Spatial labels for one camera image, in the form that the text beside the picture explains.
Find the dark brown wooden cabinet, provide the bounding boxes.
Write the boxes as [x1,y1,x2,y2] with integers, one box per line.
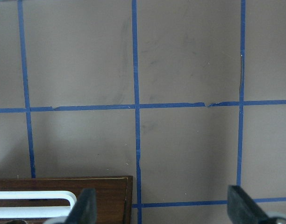
[0,176,133,224]

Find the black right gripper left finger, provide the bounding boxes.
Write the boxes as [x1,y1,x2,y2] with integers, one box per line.
[66,188,97,224]

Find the wooden drawer with white handle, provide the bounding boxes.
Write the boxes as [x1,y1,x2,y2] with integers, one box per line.
[0,190,77,219]

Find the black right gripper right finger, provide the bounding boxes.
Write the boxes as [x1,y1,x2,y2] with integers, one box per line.
[228,185,274,224]

